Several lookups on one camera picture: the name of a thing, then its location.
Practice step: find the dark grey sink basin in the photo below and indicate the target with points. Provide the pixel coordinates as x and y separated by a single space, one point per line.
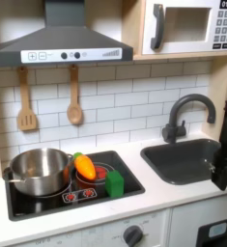
182 160

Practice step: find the orange toy carrot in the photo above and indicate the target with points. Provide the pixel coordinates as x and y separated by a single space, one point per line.
85 167

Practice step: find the white toy microwave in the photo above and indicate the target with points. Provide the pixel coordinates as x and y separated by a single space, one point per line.
182 48

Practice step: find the black oven door panel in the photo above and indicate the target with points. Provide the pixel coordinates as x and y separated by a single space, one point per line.
214 234

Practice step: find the green block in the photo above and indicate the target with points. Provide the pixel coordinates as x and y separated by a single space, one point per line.
115 185

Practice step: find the grey range hood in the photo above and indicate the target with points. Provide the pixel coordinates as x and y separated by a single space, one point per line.
63 38

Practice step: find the grey oven knob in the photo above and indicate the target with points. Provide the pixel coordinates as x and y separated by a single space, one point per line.
132 236

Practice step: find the black toy stove top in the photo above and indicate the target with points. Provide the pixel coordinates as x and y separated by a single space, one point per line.
129 184

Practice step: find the wooden slotted spatula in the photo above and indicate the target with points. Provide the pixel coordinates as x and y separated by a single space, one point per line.
23 96

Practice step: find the wooden spoon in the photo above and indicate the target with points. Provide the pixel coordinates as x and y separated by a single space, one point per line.
74 114

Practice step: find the dark grey tap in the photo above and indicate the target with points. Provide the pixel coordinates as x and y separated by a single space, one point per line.
173 128

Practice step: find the steel pot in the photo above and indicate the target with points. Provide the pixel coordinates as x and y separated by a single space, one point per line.
37 183

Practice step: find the wooden kitchen frame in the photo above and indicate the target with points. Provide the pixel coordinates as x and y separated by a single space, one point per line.
219 96

